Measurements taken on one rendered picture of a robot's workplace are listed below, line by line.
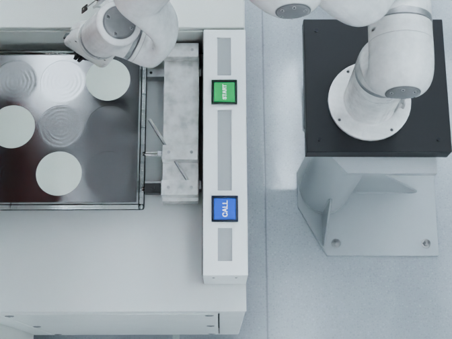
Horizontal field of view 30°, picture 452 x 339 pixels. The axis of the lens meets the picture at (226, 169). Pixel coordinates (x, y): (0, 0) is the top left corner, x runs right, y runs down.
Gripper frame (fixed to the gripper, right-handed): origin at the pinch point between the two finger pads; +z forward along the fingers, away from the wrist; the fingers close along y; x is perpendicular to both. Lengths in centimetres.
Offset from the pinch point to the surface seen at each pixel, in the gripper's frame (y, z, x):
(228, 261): -46, -17, 25
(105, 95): -9.9, 6.3, 3.6
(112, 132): -15.1, 4.0, 10.3
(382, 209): -113, 56, -26
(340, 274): -111, 59, -1
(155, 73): -17.6, 8.2, -7.8
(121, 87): -12.0, 5.4, 0.1
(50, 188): -9.9, 6.4, 27.9
